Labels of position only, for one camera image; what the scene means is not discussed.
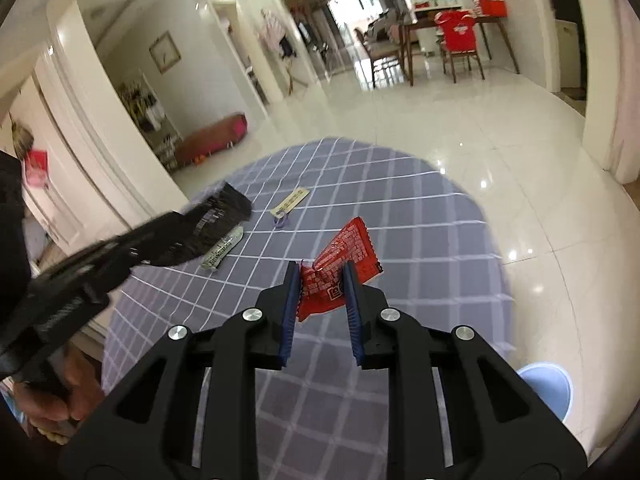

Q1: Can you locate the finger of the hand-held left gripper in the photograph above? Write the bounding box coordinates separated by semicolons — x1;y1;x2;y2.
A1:
100;211;193;266

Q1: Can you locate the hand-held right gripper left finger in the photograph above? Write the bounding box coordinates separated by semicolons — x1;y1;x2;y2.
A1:
57;260;303;480

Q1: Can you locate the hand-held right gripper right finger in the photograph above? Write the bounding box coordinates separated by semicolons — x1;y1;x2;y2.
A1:
342;260;586;480

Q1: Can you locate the red snack wrapper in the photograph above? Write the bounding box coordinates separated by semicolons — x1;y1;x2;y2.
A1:
296;216;385;322

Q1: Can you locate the light blue plastic bucket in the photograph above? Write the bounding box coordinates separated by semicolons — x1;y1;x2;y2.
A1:
516;362;573;423

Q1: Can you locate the person's left hand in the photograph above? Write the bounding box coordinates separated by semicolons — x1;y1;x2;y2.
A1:
14;354;103;445

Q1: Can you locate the silver snack wrapper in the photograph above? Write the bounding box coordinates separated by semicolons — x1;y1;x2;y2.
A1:
201;225;245;272

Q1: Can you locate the low shoe rack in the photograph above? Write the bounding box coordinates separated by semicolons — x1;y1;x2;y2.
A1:
155;127;185;173

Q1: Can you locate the person's black clothing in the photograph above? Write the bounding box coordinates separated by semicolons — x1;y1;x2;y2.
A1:
0;150;33;321

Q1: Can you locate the purple checkered tablecloth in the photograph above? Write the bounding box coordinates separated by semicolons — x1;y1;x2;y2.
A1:
100;137;516;480

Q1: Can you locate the beige paper label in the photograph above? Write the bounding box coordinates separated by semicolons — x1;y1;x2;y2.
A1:
270;187;308;217

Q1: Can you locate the red low bench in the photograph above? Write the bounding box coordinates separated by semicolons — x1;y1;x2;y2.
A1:
175;114;248;168

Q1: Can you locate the white metal rack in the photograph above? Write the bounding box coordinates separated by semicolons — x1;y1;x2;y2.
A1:
117;72;168;136

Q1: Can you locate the straw broom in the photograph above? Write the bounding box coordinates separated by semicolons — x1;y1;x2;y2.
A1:
7;110;35;161

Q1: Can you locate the framed bird picture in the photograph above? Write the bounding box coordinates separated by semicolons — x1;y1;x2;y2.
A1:
149;31;182;75

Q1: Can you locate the wooden coat stand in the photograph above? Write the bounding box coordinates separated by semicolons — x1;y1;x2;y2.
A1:
270;7;308;98

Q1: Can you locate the white hanging garment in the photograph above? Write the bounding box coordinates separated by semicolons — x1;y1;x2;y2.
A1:
259;9;289;53

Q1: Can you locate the wooden dining chair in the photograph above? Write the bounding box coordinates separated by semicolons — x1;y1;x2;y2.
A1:
354;27;411;90
440;45;486;83

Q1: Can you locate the white sideboard cabinet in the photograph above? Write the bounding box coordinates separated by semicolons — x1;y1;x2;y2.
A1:
412;4;463;55

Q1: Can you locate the grey massage chair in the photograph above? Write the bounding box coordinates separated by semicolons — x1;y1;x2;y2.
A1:
367;10;401;41

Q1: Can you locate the dark wooden dining table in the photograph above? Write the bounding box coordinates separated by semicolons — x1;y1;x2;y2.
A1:
402;10;521;86

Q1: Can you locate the red shirt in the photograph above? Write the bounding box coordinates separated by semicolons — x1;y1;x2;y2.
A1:
433;9;478;53

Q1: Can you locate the red wall decoration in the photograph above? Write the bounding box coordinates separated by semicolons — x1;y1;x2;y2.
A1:
24;149;50;191

